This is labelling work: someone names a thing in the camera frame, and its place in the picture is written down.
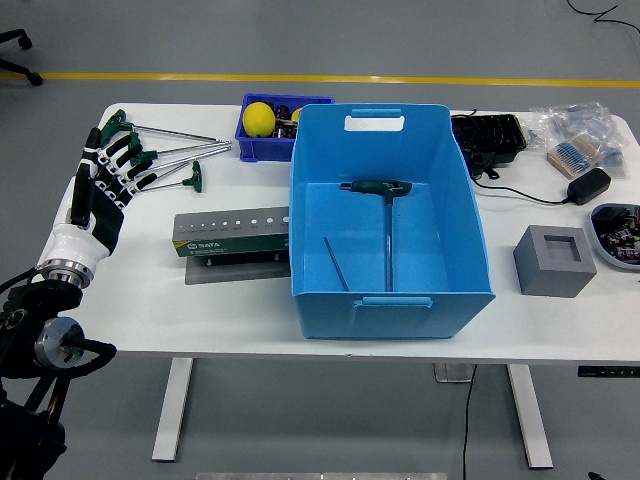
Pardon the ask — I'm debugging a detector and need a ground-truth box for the white table leg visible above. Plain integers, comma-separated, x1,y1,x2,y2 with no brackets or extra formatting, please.
505,363,555,470
151,357,195,462

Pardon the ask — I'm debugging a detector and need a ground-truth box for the grey square block with recess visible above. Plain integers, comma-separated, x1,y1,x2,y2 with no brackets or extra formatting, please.
513,224,598,300

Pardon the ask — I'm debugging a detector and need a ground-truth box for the yellow lemon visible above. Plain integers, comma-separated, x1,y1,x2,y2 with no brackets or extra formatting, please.
242,101,277,139

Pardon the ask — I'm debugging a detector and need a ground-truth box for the grey blue bowl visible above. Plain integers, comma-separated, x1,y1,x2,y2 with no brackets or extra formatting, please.
589,202,640,272

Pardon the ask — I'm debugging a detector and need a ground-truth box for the black floor cable under table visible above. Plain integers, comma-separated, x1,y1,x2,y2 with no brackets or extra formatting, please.
460,363,479,480

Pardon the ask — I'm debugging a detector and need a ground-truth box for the black office chair base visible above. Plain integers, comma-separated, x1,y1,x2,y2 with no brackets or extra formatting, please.
0,28,44,87

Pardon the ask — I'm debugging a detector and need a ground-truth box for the large light blue plastic box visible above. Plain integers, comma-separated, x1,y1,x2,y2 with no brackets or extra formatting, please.
288,102,497,341

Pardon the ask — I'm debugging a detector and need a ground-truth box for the blue resistor strip bundle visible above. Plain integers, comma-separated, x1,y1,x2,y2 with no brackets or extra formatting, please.
546,141,584,179

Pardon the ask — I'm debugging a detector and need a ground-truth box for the green silver wrench holder stand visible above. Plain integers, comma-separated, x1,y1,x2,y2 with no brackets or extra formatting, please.
172,205,292,286

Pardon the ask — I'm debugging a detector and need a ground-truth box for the large green T-handle hex wrench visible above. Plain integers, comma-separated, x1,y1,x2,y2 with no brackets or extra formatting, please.
339,178,415,294

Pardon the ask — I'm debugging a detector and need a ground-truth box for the small green T-handle hex wrench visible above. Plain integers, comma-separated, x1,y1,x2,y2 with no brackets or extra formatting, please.
322,236,351,294
130,159,205,195

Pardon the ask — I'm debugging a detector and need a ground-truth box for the black adapter cord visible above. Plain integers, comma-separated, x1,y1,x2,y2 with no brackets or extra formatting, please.
469,149,571,206

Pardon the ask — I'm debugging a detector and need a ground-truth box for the small dark blue bin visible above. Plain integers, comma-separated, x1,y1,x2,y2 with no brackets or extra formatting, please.
234,92,335,164

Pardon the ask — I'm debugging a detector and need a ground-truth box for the clear bag of blue parts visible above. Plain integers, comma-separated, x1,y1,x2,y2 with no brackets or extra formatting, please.
528,101,630,180

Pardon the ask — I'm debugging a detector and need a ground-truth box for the thin black floor cable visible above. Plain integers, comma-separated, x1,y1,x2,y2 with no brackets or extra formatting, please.
566,0,640,32

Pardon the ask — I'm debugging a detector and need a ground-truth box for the pile of small electronic parts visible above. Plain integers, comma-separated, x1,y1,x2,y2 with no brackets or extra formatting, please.
594,205,640,262

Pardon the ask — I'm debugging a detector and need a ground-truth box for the grey metal floor plate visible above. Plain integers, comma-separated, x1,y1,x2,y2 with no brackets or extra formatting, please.
432,362,477,384

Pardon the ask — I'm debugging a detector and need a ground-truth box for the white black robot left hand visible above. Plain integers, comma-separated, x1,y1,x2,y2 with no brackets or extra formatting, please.
48,126,156,264

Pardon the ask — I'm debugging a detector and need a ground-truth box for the black power adapter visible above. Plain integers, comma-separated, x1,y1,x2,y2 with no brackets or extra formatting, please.
566,167,613,206

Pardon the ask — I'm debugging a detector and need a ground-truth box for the black plastic parts tray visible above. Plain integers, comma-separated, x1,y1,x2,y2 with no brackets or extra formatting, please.
451,112,529,169

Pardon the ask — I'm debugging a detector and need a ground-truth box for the black table control panel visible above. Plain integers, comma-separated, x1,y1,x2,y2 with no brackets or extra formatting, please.
577,364,640,379

